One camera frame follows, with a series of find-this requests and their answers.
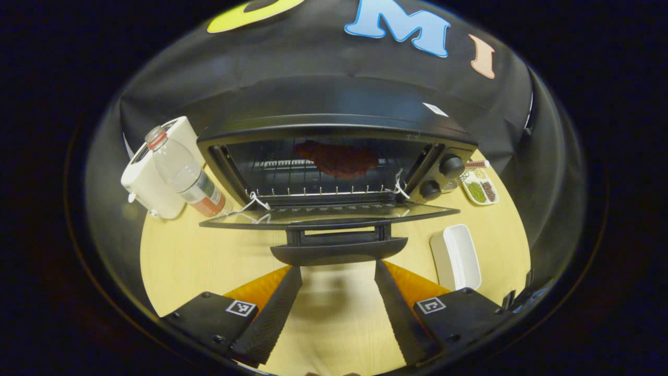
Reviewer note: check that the white divided plate with beans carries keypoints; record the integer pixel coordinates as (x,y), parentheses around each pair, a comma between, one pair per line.
(480,190)

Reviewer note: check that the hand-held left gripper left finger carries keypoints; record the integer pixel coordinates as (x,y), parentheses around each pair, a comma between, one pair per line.
(271,318)

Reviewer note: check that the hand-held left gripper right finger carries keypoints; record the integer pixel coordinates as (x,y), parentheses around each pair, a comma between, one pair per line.
(399,318)

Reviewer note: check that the small white tray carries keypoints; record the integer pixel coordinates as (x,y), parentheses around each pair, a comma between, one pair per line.
(456,258)

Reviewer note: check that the white toaster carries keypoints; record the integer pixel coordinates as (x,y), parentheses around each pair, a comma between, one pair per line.
(146,188)

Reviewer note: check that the clear plastic bottle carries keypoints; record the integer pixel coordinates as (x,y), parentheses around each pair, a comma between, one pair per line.
(182,167)

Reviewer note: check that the black backdrop cloth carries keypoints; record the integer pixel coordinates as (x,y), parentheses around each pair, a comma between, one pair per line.
(313,68)

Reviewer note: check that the black electric oven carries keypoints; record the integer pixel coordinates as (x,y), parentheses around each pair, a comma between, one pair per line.
(334,125)

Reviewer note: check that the reddish brown meat piece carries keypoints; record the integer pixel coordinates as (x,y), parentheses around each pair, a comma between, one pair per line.
(336,159)

